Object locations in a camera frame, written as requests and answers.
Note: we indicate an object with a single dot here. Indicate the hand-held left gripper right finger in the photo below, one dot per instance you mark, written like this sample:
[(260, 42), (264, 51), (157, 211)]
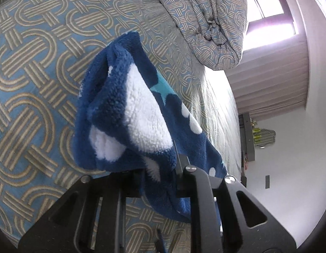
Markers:
[(195, 180)]

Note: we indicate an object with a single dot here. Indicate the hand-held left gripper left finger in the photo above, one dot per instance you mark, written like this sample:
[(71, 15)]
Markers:
[(130, 183)]

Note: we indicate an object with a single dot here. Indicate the blue star fleece pants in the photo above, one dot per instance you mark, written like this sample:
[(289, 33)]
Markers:
[(131, 105)]

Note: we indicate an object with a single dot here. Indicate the grey vanity desk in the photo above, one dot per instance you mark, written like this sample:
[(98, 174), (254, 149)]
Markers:
[(247, 137)]

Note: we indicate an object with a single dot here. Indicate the green glass bottle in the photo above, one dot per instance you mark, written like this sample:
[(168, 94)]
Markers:
[(257, 130), (257, 140)]

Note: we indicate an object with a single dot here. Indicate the wavy mirror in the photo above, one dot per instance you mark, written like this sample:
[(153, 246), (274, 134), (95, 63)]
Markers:
[(268, 138)]

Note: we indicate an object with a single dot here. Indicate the beige curtain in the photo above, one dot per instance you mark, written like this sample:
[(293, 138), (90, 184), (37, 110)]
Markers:
[(273, 79)]

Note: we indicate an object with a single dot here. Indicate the bed with patterned sheet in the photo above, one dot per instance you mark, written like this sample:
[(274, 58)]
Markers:
[(33, 58)]

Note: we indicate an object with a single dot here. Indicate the patterned pillow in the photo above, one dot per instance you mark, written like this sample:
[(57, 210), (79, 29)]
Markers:
[(205, 18)]

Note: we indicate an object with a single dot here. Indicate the window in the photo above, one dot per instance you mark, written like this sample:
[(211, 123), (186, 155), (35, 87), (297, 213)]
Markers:
[(268, 18)]

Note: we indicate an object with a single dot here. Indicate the dark wall switch panel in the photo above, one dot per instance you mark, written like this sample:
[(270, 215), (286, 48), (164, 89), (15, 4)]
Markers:
[(267, 181)]

